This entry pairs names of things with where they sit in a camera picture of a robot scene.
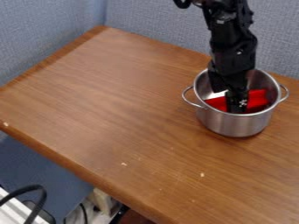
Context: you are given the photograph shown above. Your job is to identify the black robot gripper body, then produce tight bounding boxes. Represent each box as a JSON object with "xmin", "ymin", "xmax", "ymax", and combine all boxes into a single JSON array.
[{"xmin": 208, "ymin": 31, "xmax": 257, "ymax": 89}]

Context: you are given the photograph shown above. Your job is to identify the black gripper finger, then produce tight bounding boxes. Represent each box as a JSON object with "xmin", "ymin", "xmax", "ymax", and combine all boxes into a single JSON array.
[
  {"xmin": 225, "ymin": 88, "xmax": 248, "ymax": 114},
  {"xmin": 208, "ymin": 69, "xmax": 227, "ymax": 93}
]

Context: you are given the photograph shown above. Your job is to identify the red rectangular block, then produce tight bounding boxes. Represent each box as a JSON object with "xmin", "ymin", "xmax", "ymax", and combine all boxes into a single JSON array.
[{"xmin": 204, "ymin": 88, "xmax": 269, "ymax": 114}]

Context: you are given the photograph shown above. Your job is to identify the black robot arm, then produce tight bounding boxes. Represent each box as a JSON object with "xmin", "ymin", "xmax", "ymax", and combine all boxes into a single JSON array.
[{"xmin": 172, "ymin": 0, "xmax": 257, "ymax": 114}]

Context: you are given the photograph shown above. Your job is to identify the stainless steel pot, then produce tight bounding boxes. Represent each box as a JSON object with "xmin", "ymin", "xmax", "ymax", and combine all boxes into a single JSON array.
[{"xmin": 181, "ymin": 70, "xmax": 290, "ymax": 137}]

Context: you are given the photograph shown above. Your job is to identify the white items under table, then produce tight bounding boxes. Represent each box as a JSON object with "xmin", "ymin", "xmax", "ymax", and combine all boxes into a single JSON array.
[{"xmin": 63, "ymin": 188, "xmax": 127, "ymax": 224}]

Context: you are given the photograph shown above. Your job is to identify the black and white chair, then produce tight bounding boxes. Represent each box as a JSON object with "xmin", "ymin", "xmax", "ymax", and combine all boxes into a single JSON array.
[{"xmin": 0, "ymin": 185, "xmax": 56, "ymax": 224}]

